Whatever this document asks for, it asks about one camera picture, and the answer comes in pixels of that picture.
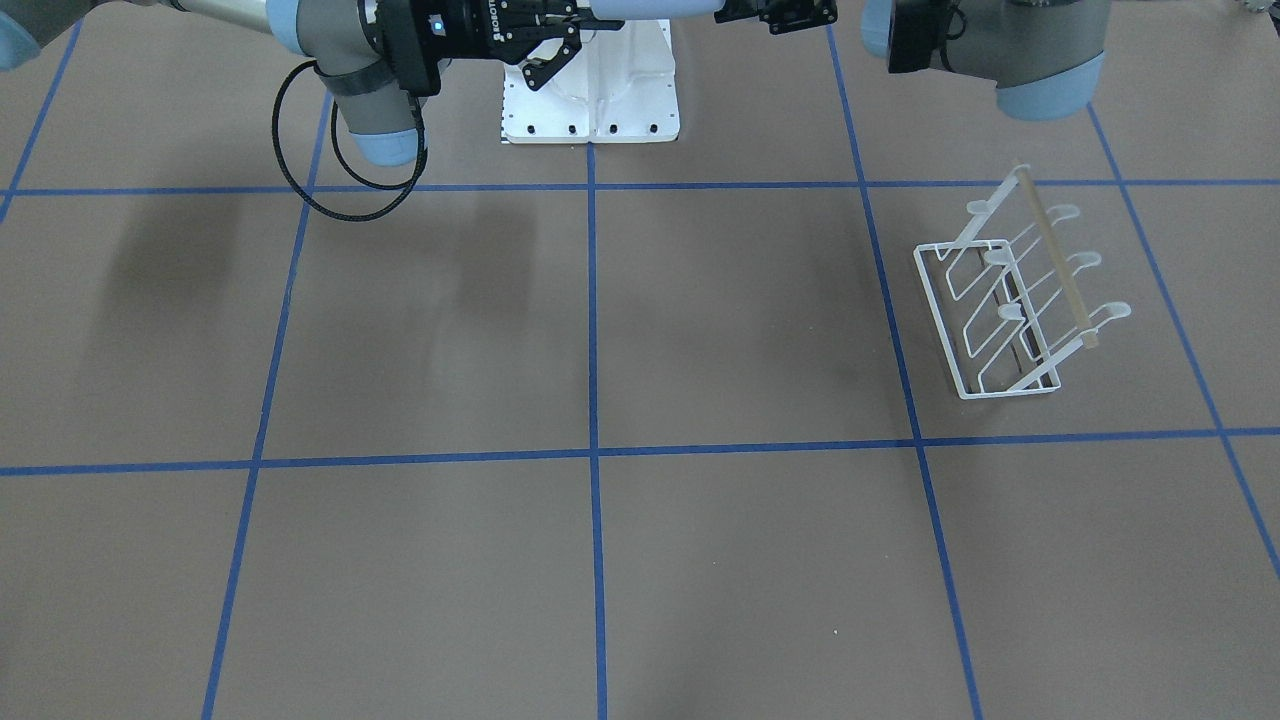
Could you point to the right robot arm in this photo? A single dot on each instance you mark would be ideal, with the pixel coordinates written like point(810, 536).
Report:
point(149, 96)

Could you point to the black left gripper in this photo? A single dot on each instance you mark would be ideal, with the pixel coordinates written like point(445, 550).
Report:
point(790, 13)

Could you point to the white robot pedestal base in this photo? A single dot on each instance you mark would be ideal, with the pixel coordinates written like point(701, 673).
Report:
point(619, 88)

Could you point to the white wire cup holder rack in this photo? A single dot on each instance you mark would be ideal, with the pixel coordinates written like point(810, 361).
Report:
point(1005, 296)

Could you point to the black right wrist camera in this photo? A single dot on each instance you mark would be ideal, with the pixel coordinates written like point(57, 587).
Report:
point(402, 30)

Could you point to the light blue plastic cup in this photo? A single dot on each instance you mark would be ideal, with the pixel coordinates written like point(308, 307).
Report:
point(653, 9)

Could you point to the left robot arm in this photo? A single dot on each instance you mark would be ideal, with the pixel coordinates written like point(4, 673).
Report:
point(1045, 58)

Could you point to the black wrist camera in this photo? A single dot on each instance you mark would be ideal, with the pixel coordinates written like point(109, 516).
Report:
point(918, 32)
point(402, 30)

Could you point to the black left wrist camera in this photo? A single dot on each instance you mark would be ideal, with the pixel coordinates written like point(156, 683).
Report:
point(918, 32)

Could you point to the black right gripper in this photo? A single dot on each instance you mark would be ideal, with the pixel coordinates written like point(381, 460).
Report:
point(462, 42)

